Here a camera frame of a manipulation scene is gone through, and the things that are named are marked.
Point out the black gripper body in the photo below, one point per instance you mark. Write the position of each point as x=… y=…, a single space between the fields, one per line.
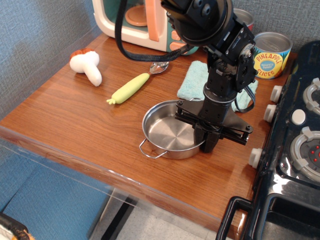
x=215 y=114

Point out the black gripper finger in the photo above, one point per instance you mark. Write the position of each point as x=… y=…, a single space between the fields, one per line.
x=199 y=134
x=210 y=141

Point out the small metal pot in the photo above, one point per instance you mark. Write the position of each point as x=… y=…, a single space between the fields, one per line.
x=166 y=136

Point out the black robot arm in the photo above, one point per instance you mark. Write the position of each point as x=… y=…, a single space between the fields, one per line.
x=229 y=43

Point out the light blue folded cloth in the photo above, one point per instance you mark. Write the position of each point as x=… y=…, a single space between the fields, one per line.
x=195 y=79

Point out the white stove knob lower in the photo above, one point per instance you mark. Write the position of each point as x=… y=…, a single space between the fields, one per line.
x=254 y=157

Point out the white stove knob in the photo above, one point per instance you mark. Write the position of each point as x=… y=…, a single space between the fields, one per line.
x=276 y=93
x=269 y=112
x=254 y=157

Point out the white stove knob middle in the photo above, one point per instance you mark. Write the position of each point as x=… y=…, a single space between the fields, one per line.
x=269 y=112

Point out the white stove knob upper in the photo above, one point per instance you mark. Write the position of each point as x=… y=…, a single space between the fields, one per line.
x=276 y=93

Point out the pineapple slices can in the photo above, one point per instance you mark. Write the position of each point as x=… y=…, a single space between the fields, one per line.
x=271 y=52

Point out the tomato sauce can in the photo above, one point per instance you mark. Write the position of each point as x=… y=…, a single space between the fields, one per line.
x=245 y=16

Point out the black toy stove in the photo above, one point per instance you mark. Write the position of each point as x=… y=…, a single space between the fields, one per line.
x=286 y=200

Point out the toy microwave teal and cream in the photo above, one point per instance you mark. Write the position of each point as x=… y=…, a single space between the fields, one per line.
x=157 y=35

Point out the orange plate inside microwave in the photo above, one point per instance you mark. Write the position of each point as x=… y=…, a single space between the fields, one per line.
x=136 y=16

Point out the white plush mushroom toy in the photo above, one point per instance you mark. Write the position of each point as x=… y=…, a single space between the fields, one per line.
x=85 y=61

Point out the orange object at corner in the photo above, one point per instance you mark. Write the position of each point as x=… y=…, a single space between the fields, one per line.
x=11 y=229

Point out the spoon with green handle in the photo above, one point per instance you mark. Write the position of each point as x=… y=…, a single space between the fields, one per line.
x=132 y=86

